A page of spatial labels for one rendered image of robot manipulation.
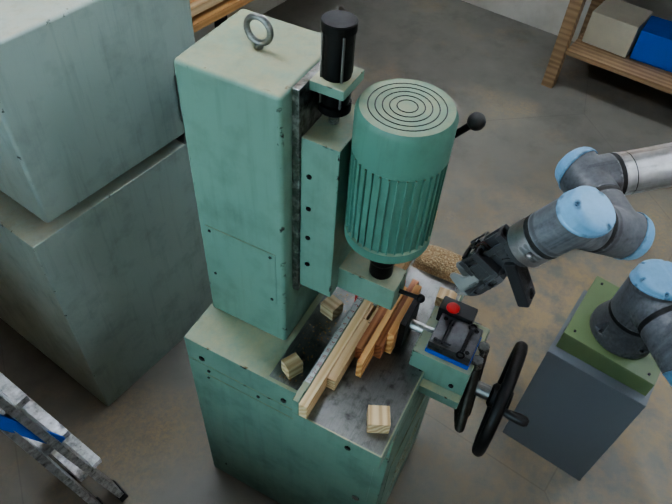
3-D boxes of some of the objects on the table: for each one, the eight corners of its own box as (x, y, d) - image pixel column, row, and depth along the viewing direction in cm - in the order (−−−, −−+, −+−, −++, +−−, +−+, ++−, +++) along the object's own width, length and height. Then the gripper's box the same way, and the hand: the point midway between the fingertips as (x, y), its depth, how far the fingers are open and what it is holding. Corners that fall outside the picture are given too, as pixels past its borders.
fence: (298, 415, 131) (298, 402, 127) (291, 411, 132) (291, 399, 128) (409, 235, 168) (412, 221, 163) (404, 233, 168) (406, 218, 164)
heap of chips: (462, 287, 157) (465, 278, 154) (411, 266, 160) (413, 256, 158) (474, 263, 162) (477, 254, 159) (424, 243, 166) (427, 234, 163)
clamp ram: (424, 359, 141) (430, 337, 135) (394, 346, 143) (399, 323, 137) (438, 331, 147) (445, 308, 140) (409, 318, 149) (415, 295, 142)
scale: (309, 383, 130) (309, 383, 130) (304, 380, 131) (304, 380, 131) (404, 233, 160) (404, 232, 160) (400, 231, 161) (400, 230, 161)
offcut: (388, 433, 130) (390, 425, 127) (366, 432, 130) (368, 424, 127) (388, 414, 133) (390, 405, 130) (366, 413, 132) (368, 404, 130)
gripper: (511, 214, 118) (442, 256, 135) (496, 243, 113) (426, 284, 129) (542, 244, 119) (470, 283, 136) (529, 275, 114) (455, 311, 130)
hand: (462, 290), depth 132 cm, fingers closed
